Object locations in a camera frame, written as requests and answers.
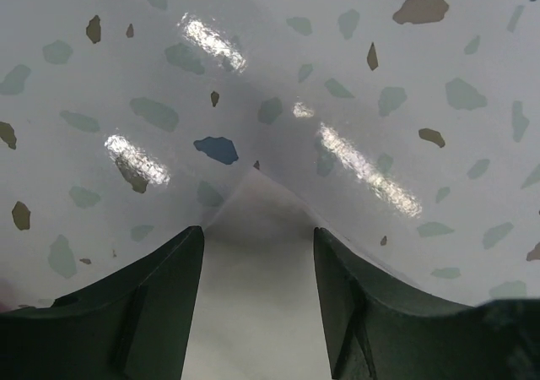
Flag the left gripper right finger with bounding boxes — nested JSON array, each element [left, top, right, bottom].
[[313, 228, 539, 380]]

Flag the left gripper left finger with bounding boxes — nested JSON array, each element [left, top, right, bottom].
[[1, 226, 204, 380]]

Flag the white t shirt red print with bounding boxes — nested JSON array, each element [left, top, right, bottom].
[[182, 171, 330, 380]]

